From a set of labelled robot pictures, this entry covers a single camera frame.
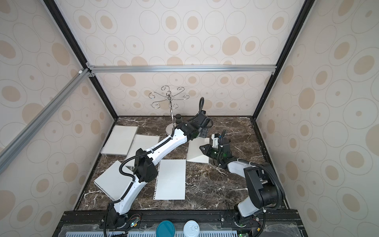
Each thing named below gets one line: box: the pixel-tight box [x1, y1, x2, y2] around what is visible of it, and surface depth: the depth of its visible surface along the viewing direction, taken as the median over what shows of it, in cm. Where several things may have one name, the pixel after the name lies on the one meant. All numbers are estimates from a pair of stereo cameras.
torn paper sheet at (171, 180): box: [153, 158, 187, 200], surface depth 87 cm
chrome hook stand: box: [148, 85, 190, 136], surface depth 90 cm
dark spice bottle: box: [175, 113, 183, 125], surface depth 105 cm
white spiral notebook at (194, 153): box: [186, 137, 210, 164], surface depth 96 cm
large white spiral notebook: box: [100, 125, 139, 156], surface depth 108 cm
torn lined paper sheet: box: [93, 159, 133, 201], surface depth 89 cm
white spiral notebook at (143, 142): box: [125, 134, 160, 168], surface depth 108 cm
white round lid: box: [183, 219, 200, 237], surface depth 68 cm
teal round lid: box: [155, 220, 176, 237], surface depth 66 cm
